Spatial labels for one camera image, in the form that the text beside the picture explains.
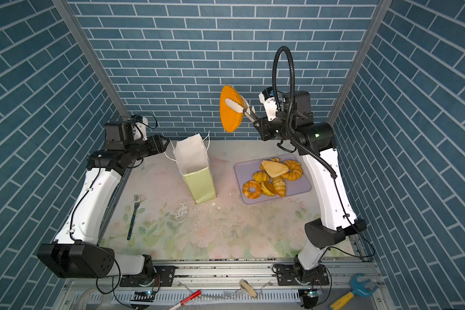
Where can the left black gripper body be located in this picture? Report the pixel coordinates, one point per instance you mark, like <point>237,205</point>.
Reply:
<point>150,146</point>

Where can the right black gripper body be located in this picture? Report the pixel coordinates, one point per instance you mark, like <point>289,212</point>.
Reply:
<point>276,128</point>

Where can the round orange bun half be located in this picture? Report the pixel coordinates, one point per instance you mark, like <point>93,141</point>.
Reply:
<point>230,119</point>

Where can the white green paper bag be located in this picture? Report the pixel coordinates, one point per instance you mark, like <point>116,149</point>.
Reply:
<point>192,160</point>

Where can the triangular toast slice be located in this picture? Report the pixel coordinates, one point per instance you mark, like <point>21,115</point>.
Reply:
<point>274,168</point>

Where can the small striped round bread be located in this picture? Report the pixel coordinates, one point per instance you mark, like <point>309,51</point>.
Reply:
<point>261,176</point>

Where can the small yellow egg tart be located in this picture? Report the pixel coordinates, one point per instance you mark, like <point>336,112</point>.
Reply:
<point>268,189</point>

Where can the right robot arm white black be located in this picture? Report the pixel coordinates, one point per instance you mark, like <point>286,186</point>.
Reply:
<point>288,117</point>

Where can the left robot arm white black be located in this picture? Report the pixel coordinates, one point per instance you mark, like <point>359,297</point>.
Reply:
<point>74,252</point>

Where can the lilac plastic tray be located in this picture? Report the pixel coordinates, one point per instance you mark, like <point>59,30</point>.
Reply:
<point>296,180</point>

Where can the long striped croissant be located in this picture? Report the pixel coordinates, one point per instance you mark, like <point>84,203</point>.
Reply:
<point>280,185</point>

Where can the glazed orange donut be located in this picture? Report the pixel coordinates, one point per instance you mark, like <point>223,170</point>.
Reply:
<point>252,190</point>

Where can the beige wooden piece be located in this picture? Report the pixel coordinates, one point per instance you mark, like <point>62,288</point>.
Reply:
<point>248,289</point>

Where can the red white marker pen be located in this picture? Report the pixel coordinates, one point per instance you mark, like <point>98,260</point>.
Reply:
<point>183,302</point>

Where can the blue yellow toy wrench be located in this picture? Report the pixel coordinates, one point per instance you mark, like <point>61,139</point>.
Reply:
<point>357,289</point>

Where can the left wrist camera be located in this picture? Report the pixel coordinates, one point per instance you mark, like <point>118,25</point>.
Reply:
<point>140,126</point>

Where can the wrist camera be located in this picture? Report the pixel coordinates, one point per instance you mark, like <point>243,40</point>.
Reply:
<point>140,126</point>
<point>267,98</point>

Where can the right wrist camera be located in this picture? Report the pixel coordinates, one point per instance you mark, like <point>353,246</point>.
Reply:
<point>267,98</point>

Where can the green handled fork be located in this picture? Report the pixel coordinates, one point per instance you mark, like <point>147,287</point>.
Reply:
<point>137,202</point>

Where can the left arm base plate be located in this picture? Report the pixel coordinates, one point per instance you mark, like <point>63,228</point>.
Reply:
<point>160,276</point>

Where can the aluminium front rail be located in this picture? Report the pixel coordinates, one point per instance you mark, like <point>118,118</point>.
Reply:
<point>217,274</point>

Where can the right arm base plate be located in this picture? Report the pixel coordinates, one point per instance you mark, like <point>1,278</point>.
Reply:
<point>295,274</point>

